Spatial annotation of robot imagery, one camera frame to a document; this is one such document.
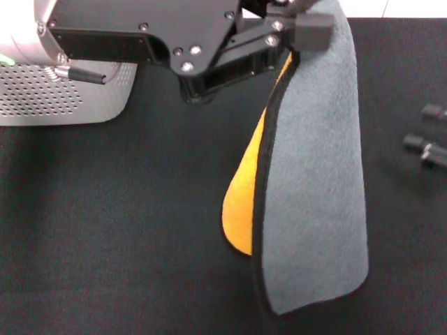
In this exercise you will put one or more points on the grey perforated plastic storage box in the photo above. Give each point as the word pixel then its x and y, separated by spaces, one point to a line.
pixel 35 101

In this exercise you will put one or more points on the black tablecloth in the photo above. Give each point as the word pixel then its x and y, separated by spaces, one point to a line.
pixel 104 227

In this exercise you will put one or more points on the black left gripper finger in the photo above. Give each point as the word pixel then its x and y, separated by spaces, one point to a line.
pixel 272 7
pixel 312 33

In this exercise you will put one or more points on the yellow and grey towel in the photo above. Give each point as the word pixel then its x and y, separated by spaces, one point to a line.
pixel 314 174

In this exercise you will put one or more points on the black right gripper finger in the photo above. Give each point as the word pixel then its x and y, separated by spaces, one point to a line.
pixel 413 141
pixel 433 112

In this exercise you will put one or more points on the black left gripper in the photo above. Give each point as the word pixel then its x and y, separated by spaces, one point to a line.
pixel 139 14

